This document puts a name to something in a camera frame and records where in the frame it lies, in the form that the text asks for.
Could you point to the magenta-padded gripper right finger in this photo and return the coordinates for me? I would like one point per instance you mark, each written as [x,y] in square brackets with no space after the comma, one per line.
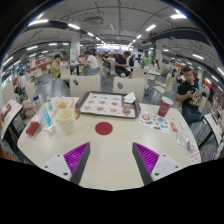
[148,158]

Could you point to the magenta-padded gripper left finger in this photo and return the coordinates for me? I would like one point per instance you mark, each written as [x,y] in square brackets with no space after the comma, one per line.
[75,158]

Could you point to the colourful printed flyer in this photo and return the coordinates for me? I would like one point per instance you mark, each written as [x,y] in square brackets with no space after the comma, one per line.
[153,121]

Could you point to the clear plastic card sleeve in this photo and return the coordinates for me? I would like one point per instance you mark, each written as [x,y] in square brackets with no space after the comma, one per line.
[183,140]

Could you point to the small red sachet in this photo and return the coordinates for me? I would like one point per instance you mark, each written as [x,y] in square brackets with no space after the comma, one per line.
[173,127]

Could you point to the flat round red coaster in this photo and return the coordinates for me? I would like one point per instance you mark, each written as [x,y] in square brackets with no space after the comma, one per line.
[103,128]

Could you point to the pink and white paper slip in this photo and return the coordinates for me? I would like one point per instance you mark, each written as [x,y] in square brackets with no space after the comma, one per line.
[195,155]

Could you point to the red rectangular packet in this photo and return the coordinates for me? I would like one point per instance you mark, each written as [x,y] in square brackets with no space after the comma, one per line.
[32,128]

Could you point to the red paper cup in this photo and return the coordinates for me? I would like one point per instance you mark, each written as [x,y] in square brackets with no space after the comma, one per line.
[164,107]

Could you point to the clear plastic bag with fries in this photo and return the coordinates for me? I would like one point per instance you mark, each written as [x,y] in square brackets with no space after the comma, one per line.
[63,104]

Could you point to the small green-capped clear bottle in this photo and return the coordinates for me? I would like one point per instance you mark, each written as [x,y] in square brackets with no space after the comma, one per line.
[50,105]

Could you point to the dark tray with printed liner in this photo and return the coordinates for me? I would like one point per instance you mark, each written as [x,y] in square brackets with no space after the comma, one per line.
[103,104]

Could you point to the crumpled white napkin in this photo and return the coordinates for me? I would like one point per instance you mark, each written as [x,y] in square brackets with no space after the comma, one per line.
[130,98]

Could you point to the pink backpack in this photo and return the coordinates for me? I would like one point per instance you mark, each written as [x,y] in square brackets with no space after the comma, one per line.
[28,108]

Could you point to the cream cafeteria chair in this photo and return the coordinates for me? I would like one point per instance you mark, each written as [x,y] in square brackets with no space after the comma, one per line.
[85,86]
[31,90]
[130,87]

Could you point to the neighbouring cream table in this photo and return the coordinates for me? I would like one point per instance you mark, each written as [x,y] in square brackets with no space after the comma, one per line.
[13,115]

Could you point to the person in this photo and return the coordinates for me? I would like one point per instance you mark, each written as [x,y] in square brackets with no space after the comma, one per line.
[92,62]
[189,95]
[22,81]
[55,69]
[120,64]

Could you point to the far cream cafeteria chairs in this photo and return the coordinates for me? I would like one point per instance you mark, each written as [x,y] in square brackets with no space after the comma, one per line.
[65,71]

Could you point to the ceiling air conditioner unit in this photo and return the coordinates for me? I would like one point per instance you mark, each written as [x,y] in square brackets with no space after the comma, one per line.
[93,20]

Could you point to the ceiling strip lights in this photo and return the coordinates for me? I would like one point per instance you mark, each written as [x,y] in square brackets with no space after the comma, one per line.
[38,22]

